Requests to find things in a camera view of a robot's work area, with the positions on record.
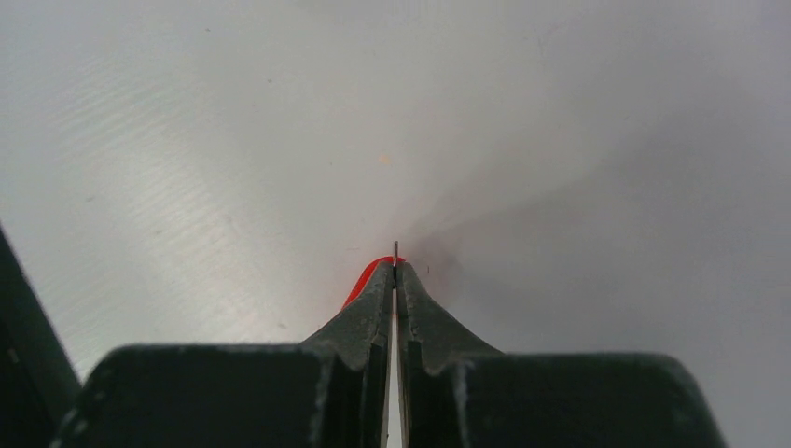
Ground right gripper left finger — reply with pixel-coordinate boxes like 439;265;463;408
300;263;395;447

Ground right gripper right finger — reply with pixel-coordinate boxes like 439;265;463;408
395;261;503;447

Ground red key tag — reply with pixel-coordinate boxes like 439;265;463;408
341;241;404;309

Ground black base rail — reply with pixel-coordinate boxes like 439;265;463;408
1;235;81;447

